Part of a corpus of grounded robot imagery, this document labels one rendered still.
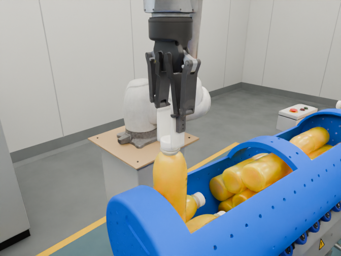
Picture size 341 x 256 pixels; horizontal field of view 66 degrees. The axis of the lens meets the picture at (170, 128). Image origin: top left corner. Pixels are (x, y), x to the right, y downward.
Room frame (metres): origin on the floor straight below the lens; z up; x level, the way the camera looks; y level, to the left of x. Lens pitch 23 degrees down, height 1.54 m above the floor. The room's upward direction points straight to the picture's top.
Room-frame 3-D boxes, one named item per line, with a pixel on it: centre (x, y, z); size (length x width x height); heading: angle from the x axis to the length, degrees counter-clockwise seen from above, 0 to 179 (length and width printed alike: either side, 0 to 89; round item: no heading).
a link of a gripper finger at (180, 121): (0.44, -0.02, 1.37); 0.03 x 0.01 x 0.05; 37
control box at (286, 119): (1.27, -0.66, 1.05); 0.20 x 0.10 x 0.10; 127
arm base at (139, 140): (1.12, 0.15, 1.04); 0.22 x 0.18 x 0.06; 134
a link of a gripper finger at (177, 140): (0.45, -0.01, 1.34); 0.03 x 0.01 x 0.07; 127
